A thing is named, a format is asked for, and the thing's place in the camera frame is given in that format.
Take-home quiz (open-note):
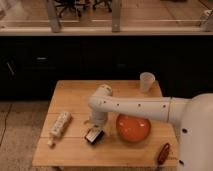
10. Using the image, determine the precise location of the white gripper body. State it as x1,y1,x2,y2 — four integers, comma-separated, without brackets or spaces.
86,111,108,127

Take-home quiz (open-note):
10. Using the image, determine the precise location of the black and white eraser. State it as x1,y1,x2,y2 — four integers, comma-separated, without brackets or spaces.
84,128,104,144

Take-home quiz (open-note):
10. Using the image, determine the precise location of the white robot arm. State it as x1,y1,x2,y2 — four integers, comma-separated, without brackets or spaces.
88,84,213,171

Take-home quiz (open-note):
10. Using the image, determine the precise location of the orange bowl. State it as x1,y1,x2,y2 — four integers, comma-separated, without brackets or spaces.
116,114,151,143

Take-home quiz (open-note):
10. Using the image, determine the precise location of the wooden table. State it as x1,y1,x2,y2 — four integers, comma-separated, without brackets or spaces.
33,80,178,168

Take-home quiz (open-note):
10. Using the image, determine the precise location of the clear plastic cup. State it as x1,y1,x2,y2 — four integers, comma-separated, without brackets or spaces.
140,72,155,93

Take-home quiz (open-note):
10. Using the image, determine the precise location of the brown oval object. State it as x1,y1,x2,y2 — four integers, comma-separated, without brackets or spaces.
157,143,170,165

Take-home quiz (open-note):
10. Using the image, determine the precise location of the black office chair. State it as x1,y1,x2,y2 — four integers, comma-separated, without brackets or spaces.
91,0,113,13
54,0,82,18

